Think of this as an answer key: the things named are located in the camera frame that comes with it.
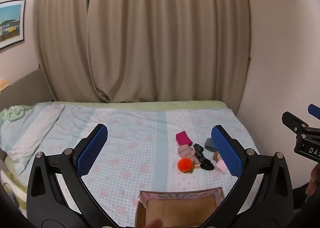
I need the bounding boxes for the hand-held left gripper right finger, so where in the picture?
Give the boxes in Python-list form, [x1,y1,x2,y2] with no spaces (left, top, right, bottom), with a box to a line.
[204,125,294,228]

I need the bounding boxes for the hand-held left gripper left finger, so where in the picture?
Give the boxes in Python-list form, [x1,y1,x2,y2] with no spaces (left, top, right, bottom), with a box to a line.
[26,123,118,228]

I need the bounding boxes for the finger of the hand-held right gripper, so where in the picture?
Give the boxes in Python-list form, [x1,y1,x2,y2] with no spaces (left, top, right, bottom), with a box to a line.
[308,104,320,121]
[282,111,309,132]

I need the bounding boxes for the pink cloth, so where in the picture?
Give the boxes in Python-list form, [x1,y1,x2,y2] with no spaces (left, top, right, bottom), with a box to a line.
[215,159,228,175]
[177,144,196,161]

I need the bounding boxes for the blue-grey sock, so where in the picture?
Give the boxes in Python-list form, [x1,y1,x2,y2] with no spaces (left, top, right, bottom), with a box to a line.
[204,138,216,153]

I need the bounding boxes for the black scrunchie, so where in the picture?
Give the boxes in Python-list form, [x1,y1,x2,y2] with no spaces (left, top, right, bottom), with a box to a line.
[199,159,215,171]

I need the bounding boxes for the patterned dark scrunchie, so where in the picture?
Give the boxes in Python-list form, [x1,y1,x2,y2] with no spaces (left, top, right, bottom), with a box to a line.
[193,143,208,164]

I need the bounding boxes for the orange pompom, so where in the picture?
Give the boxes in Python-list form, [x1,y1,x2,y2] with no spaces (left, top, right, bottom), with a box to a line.
[177,158,200,174]

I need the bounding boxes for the magenta pouch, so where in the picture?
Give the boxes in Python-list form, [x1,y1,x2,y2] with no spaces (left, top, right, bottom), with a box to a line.
[175,131,193,146]

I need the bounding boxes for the cardboard box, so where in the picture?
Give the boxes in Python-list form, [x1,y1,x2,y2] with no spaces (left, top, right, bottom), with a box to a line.
[135,186,225,228]

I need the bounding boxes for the person's right hand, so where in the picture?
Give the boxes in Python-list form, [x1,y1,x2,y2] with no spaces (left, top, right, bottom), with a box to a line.
[308,164,320,195]

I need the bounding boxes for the light blue checkered blanket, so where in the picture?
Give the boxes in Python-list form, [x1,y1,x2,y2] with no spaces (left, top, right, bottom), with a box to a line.
[0,103,261,228]

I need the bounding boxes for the person's dark clothing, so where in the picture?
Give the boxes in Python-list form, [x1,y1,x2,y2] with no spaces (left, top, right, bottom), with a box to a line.
[292,182,320,228]

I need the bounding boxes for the green bed sheet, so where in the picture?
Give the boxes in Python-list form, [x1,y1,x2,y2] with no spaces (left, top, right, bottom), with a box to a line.
[0,100,233,218]

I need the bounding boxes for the grey-brown headboard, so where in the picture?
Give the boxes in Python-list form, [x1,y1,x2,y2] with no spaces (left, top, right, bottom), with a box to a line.
[0,68,55,115]

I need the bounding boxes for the beige curtain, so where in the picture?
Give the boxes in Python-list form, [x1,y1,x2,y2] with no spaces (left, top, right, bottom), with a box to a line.
[86,0,251,102]
[33,0,100,101]

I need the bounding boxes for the framed wall picture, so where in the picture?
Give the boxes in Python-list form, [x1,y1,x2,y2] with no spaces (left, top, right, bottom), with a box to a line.
[0,0,26,50]

